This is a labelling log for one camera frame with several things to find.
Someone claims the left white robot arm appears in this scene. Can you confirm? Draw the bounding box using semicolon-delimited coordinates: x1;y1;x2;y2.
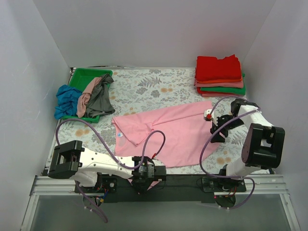
48;141;167;193

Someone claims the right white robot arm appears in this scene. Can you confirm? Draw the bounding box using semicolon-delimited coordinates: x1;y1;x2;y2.
204;98;285;189

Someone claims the green folded t-shirt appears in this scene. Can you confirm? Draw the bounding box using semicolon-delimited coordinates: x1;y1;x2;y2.
197;73;246;96

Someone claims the red folded t-shirt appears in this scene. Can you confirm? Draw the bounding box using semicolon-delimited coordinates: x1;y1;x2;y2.
195;55;242;80

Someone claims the grey t-shirt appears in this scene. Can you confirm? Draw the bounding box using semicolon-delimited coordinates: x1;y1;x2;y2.
84;74;115;118

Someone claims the floral table mat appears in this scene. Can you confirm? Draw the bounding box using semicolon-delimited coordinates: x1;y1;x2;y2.
58;68;248;174

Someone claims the dusty pink t-shirt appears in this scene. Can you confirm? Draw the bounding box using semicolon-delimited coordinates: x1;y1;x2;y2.
76;77;102;118

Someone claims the blue t-shirt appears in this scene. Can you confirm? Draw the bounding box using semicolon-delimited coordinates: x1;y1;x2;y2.
54;85;82;120

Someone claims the green plastic bin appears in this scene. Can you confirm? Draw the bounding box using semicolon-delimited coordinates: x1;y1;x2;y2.
61;68;113;123

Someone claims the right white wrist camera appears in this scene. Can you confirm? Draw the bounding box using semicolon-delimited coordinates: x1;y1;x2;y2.
204;109;216;121

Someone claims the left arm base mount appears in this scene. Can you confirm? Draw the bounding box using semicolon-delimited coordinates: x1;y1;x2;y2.
79;175;117;207

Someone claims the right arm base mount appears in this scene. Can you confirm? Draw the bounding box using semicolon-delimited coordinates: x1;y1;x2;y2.
200;177;246;208

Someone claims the aluminium frame rail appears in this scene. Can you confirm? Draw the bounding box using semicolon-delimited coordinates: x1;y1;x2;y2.
21;174;300;231

